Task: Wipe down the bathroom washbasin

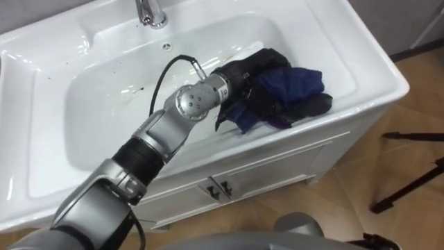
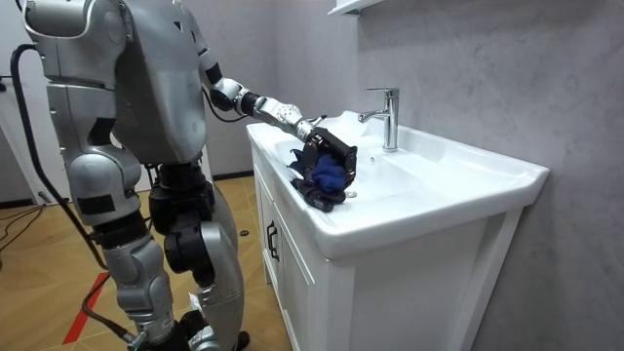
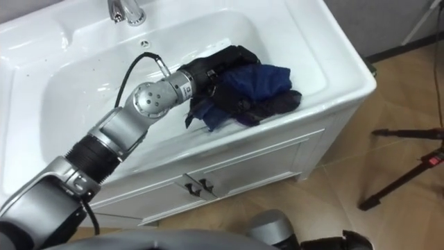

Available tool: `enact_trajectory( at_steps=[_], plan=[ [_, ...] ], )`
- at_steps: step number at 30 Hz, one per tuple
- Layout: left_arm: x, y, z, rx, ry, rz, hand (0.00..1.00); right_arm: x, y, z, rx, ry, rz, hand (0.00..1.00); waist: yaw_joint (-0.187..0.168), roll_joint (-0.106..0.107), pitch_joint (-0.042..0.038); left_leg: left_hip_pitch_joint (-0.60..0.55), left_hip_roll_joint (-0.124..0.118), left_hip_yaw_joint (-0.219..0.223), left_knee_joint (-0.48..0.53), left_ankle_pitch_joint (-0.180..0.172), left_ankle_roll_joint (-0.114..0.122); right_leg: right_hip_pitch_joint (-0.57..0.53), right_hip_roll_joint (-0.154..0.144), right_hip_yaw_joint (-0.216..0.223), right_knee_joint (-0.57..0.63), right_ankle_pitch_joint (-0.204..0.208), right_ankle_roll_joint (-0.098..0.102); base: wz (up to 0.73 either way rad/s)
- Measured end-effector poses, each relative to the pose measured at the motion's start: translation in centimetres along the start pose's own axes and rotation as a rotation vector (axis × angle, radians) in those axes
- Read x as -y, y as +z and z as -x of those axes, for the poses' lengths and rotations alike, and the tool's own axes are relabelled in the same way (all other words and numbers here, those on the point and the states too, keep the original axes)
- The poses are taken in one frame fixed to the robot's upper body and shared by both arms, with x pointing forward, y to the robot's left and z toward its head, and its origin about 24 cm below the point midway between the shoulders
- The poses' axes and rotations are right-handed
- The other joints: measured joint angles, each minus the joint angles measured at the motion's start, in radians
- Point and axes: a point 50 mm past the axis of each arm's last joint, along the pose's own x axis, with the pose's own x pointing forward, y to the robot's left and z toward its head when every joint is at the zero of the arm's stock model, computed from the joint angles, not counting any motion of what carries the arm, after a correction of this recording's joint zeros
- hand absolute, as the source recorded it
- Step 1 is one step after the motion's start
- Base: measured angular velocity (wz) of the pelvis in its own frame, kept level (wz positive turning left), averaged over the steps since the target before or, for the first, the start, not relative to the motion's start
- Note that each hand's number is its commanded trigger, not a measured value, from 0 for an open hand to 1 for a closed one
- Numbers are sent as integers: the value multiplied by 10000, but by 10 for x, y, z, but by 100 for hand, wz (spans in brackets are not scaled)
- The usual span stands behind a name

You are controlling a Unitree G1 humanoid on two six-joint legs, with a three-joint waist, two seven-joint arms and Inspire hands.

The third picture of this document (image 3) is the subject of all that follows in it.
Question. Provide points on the chrome faucet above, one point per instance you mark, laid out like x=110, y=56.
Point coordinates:
x=131, y=12

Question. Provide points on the dark blue towel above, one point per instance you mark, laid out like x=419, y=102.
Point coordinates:
x=256, y=81

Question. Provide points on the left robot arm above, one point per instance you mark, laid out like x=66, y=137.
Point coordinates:
x=118, y=128

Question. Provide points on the white stand leg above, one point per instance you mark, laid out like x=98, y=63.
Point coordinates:
x=421, y=21

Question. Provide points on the white washbasin vanity cabinet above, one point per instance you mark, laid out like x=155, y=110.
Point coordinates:
x=277, y=34

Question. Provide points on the robot body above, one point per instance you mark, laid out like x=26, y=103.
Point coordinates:
x=156, y=241

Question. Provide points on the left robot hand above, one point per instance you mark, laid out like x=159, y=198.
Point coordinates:
x=215, y=64

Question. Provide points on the black tripod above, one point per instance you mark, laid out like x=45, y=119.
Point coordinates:
x=399, y=184

